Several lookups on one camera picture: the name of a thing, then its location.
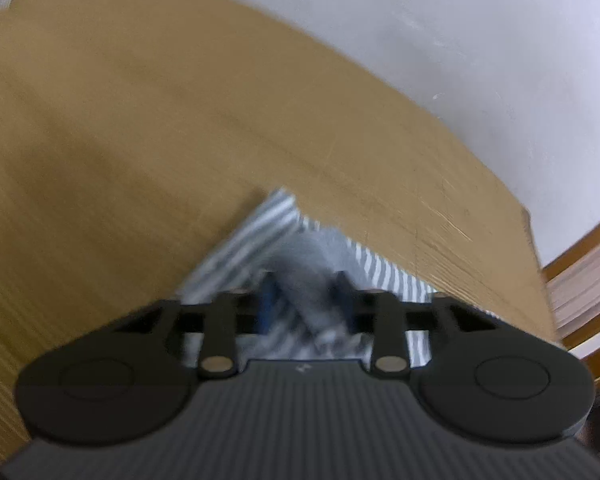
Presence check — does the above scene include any grey white striped garment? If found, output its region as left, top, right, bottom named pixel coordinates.
left=172, top=187, right=486, bottom=366

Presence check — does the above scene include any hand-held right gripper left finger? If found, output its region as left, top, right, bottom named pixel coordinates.
left=112, top=272, right=281, bottom=378

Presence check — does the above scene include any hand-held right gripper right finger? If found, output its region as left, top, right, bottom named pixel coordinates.
left=330, top=271, right=511, bottom=376

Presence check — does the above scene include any white curtain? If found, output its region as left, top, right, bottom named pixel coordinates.
left=547, top=240, right=600, bottom=331

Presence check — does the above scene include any wooden door frame post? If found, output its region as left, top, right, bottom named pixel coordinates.
left=542, top=215, right=600, bottom=283
left=560, top=307, right=600, bottom=353

